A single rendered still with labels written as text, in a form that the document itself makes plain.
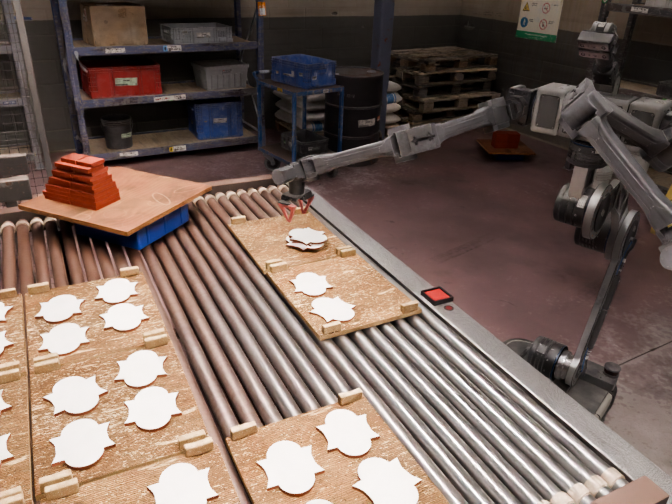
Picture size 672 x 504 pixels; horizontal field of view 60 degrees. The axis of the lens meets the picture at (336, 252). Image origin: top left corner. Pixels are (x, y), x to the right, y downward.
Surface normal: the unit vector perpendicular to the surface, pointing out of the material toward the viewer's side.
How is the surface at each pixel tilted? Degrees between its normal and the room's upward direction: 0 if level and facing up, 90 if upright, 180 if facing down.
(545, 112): 90
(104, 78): 90
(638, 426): 0
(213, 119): 90
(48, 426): 0
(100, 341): 0
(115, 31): 87
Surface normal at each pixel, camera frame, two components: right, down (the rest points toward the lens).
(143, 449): 0.04, -0.89
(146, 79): 0.51, 0.41
